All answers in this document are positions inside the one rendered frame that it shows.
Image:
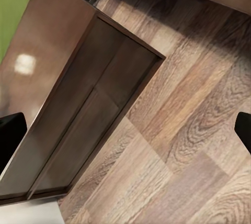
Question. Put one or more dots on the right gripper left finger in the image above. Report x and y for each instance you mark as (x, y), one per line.
(12, 130)

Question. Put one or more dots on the nightstand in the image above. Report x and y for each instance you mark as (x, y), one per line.
(74, 72)

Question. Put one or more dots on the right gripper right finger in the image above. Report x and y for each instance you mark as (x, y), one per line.
(243, 129)

